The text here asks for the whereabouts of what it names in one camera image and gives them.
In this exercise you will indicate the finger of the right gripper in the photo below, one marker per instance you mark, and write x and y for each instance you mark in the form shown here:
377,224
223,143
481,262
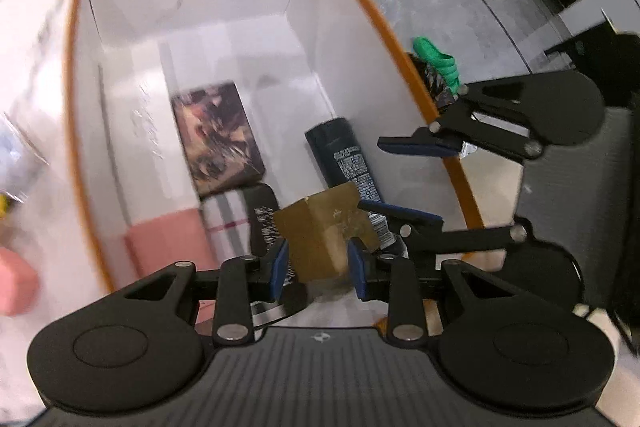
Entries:
450,136
422,232

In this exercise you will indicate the white plaid striped box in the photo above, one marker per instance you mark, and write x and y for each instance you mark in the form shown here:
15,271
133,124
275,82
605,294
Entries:
227,225

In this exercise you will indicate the yellow tape measure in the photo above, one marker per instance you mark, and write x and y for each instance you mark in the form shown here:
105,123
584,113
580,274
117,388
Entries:
4,206

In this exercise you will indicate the pink pump lotion bottle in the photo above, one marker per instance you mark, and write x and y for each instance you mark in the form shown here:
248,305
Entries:
19,284

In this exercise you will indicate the dark picture book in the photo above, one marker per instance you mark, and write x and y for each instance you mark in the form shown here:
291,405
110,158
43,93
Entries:
218,142

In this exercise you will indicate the dark blue cylindrical bottle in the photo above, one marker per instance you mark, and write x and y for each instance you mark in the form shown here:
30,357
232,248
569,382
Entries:
340,158

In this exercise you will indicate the pink rectangular box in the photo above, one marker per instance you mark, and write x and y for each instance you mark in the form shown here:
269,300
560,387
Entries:
176,236

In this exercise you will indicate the gold cardboard box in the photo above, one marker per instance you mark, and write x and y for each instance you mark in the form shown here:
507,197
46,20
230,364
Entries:
318,228

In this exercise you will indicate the black white patterned pouch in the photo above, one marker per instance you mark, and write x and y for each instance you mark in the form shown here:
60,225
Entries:
260,205

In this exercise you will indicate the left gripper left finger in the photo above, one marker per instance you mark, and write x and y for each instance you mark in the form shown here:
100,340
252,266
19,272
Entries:
241,282

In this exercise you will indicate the green rubber slipper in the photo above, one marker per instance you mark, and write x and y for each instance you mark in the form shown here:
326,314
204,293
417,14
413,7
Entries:
444,64

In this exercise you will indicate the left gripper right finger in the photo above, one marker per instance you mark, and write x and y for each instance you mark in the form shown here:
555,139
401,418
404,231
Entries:
391,280

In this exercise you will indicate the orange rimmed white box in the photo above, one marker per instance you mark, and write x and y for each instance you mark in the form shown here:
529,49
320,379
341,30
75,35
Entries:
295,63

